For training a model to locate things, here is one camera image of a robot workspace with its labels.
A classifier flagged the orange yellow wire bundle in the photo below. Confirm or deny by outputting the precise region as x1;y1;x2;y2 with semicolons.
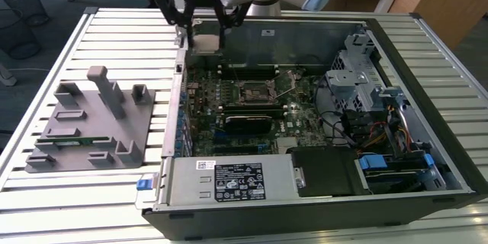
357;121;414;153

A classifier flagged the black disk drive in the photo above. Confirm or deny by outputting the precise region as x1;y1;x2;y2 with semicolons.
364;169;428;195

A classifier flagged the black cable bundle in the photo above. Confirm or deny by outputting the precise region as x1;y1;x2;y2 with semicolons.
341;109;373;142

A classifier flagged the black open PC case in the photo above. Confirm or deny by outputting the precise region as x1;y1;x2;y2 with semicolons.
134;14;488;241

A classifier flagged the silver CPU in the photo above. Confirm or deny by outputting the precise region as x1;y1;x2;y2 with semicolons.
189;34;222;55

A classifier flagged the green RAM stick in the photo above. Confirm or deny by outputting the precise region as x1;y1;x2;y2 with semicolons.
49;137;94;145

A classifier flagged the wire mesh waste bin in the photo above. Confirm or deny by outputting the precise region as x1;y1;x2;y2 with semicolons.
0;0;50;27
0;8;42;61

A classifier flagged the metal socket cover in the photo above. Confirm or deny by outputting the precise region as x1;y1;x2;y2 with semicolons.
270;69;300;99

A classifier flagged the small silver chipset heatsink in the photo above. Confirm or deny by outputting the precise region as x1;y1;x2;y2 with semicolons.
276;137;298;153

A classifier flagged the black RAM stick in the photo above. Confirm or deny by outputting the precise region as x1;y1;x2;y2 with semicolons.
220;71;281;81
222;110;289;119

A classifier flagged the blue disk carrier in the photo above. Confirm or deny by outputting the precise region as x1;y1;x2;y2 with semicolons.
360;155;388;173

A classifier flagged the silver drive cage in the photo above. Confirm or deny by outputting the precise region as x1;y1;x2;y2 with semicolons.
325;34;410;113

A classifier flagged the grey parts rack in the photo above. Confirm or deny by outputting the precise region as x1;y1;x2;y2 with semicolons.
24;66;157;174

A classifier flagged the grey table leg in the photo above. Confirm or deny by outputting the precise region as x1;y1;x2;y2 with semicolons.
0;52;18;86

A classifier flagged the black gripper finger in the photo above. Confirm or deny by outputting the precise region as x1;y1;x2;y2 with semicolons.
149;0;197;48
212;2;252;53

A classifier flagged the black plastic shroud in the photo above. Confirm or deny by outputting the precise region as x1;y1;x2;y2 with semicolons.
285;146;373;198

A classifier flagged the CPU socket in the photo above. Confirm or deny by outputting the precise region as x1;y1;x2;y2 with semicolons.
236;80;280;105

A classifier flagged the black graphics card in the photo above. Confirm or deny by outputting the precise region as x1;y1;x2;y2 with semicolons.
222;114;274;136

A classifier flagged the silver power supply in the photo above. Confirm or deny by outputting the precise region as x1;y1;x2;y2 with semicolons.
166;154;300;206

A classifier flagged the green motherboard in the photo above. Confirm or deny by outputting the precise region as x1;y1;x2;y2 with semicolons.
182;66;332;156

